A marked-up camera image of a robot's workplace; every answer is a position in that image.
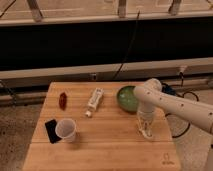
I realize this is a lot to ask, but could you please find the blue power adapter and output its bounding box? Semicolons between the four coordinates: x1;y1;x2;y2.
162;85;176;96

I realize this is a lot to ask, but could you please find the translucent plastic cup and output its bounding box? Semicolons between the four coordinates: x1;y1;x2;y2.
55;118;76;142

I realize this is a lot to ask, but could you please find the white tube with cap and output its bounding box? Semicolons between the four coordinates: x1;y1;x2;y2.
85;88;104;117

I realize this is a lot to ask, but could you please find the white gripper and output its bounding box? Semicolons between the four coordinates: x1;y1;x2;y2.
137;103;155;129

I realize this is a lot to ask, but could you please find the green bowl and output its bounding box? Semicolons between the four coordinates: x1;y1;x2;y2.
116;85;138;113

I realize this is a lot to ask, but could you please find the dark red chili pepper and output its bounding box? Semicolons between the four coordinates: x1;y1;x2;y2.
59;92;67;110

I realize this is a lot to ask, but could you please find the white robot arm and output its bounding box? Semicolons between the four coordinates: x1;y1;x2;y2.
133;78;213;135

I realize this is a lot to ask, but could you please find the black floor cable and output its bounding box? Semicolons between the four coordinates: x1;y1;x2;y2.
161;81;200;139

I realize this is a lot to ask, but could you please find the black hanging cable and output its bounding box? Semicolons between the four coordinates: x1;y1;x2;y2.
111;9;141;81

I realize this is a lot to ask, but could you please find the black rectangular phone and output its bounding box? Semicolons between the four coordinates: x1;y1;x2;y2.
45;119;61;144

